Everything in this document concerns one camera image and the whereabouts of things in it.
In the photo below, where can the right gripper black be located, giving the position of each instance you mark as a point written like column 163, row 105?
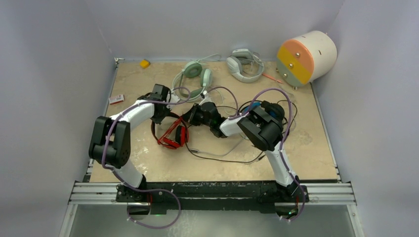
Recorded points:
column 190, row 116

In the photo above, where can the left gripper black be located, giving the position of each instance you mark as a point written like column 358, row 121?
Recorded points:
column 167, row 110

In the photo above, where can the red headphones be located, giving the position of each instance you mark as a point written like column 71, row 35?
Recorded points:
column 176, row 136

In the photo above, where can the black blue headphones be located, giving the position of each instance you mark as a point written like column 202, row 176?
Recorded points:
column 274, row 110

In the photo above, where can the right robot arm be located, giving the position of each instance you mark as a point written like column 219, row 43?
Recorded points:
column 262, row 125

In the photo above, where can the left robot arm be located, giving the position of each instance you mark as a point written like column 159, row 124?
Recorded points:
column 110, row 143

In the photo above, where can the mint green headphones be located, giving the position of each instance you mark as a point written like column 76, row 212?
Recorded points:
column 194, row 74

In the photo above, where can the white grey headphones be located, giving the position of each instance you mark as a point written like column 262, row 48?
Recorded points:
column 237, row 61

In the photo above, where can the red white small card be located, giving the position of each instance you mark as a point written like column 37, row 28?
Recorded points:
column 116, row 99

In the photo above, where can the yellow small block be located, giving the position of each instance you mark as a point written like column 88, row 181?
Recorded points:
column 144, row 63

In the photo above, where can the orange pen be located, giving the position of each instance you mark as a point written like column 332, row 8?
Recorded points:
column 271, row 77

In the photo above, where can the round pastel drawer cabinet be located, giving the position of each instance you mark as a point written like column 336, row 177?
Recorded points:
column 302, row 59

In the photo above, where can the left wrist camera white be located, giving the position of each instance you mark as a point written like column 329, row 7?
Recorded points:
column 173, row 100

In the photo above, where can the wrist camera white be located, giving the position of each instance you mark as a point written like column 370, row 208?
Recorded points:
column 173, row 100
column 205, row 97

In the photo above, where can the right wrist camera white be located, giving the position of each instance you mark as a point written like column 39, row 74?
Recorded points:
column 205, row 97

